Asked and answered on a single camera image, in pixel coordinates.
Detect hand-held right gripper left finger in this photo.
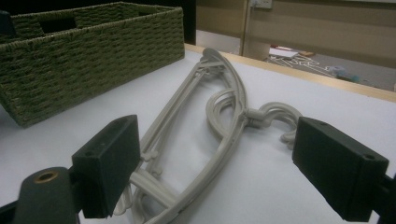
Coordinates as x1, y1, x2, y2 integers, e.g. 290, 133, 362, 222
71, 114, 142, 219

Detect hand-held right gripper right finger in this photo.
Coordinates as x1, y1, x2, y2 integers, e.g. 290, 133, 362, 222
291, 116, 390, 223

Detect grey plastic clothes hanger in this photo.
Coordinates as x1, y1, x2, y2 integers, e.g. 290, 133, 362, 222
130, 49, 302, 224
113, 47, 304, 224

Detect green woven storage basket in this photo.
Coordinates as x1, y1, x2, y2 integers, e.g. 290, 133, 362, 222
0, 1, 187, 129

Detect colourful plastic bag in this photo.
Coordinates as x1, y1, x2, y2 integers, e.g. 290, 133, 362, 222
328, 64, 363, 84

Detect white hangers on floor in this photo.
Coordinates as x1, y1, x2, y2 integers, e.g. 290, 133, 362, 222
266, 46, 338, 77

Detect white wall socket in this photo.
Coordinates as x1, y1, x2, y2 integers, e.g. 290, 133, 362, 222
248, 0, 274, 9

